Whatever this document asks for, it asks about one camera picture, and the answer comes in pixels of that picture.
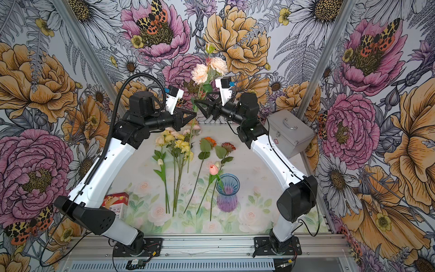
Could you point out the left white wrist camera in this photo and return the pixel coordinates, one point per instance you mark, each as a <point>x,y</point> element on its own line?
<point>173,95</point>

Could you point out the red white bandage box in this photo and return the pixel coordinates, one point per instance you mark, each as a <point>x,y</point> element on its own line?
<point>118,203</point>

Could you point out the dark red gerbera stem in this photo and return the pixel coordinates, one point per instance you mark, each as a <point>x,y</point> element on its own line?
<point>223,153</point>

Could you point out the yellow rose bunch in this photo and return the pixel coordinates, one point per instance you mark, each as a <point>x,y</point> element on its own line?
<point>181,154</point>

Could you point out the white tulip left stem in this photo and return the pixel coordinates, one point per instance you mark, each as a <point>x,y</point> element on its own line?
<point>162,174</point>

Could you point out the pale pink rose spray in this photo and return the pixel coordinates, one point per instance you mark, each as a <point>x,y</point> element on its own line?
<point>169,132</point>

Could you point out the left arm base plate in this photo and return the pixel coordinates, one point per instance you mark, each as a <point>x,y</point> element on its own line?
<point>142,248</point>

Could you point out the aluminium front rail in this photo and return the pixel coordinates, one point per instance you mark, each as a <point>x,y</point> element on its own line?
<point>242,246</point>

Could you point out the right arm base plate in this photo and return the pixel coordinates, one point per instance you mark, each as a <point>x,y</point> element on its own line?
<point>270,246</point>

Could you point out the orange gerbera stem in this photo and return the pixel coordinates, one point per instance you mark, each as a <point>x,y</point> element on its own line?
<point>206,146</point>

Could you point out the pink rosebud spray stem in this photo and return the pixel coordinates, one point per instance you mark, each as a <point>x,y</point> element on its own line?
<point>194,130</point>

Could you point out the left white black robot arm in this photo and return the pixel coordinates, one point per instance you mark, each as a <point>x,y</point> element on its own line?
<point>84,204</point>

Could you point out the silver first aid case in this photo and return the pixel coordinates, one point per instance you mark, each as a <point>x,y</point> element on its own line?
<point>290,134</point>

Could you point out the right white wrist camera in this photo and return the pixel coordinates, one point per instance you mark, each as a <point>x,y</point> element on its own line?
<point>225,84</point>

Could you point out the blue purple glass vase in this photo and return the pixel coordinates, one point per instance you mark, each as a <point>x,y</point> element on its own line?
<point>227,189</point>

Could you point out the green circuit board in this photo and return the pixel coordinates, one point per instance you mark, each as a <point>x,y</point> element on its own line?
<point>136,264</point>

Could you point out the peach rose stem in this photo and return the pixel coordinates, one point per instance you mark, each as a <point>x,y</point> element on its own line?
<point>159,153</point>

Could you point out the white tulip right stem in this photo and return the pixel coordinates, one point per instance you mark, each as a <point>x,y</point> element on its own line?
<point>207,190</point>

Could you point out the pink tulip stem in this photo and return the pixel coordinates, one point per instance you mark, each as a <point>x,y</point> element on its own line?
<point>214,170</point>

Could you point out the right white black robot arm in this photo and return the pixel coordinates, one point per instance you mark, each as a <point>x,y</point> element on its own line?
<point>299,192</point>

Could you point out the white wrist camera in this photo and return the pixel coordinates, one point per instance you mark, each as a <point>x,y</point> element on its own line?
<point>225,84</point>
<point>173,95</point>

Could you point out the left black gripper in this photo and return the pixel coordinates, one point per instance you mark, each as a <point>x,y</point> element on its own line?
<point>179,120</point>

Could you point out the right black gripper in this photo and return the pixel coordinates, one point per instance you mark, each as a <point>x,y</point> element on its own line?
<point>211,107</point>

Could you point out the white tulip stem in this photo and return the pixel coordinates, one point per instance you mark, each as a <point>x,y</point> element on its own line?
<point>162,174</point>
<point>207,190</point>

